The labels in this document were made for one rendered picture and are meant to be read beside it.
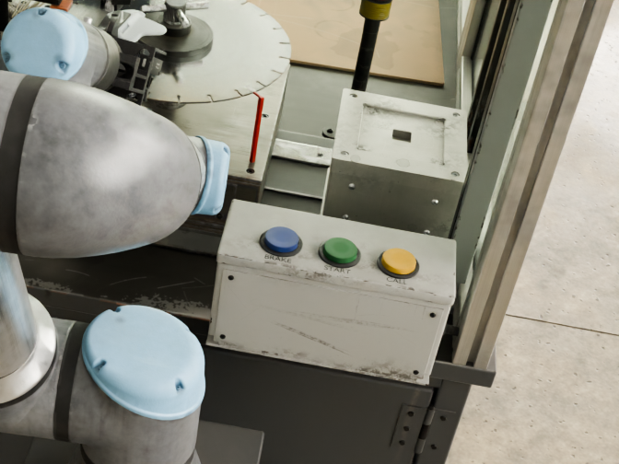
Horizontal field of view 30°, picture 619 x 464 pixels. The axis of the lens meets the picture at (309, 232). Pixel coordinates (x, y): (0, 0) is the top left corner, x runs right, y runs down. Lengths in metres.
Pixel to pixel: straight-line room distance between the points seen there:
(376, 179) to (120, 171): 0.83
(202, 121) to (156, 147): 0.89
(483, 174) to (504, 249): 0.11
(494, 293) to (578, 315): 1.42
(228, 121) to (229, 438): 0.50
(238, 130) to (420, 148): 0.26
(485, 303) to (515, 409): 1.14
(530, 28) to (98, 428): 0.64
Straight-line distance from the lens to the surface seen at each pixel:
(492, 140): 1.40
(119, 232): 0.74
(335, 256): 1.34
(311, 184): 1.70
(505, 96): 1.37
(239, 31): 1.65
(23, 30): 1.12
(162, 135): 0.76
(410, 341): 1.39
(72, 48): 1.11
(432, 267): 1.37
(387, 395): 1.55
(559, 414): 2.56
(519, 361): 2.64
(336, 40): 2.08
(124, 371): 1.07
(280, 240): 1.34
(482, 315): 1.44
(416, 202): 1.54
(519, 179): 1.30
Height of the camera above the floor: 1.75
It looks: 38 degrees down
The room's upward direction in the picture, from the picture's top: 11 degrees clockwise
